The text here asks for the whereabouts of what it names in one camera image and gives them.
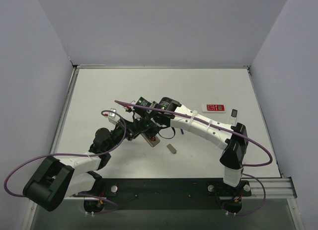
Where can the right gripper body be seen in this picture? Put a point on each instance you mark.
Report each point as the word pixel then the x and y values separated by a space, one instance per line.
pixel 151 130

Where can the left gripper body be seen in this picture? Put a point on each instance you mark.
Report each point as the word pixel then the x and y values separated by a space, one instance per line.
pixel 130 131

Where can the beige remote control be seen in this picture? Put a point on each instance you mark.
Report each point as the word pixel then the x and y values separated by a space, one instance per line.
pixel 151 141

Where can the beige battery cover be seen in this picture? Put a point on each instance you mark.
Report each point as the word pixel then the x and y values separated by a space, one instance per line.
pixel 171 148

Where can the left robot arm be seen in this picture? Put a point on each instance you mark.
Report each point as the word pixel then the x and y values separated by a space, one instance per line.
pixel 57 178

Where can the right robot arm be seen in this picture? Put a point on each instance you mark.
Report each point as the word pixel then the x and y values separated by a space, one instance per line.
pixel 171 113

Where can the red white remote control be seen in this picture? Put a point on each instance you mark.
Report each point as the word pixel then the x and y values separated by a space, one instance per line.
pixel 213 108

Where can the slim white remote control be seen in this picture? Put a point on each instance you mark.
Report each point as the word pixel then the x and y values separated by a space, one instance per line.
pixel 233 117

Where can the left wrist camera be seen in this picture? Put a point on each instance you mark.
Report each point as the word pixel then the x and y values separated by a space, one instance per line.
pixel 112 116

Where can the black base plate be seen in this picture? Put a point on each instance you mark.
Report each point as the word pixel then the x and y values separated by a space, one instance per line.
pixel 164 194

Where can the aluminium frame rail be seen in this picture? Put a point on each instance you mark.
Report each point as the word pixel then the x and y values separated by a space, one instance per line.
pixel 275 188

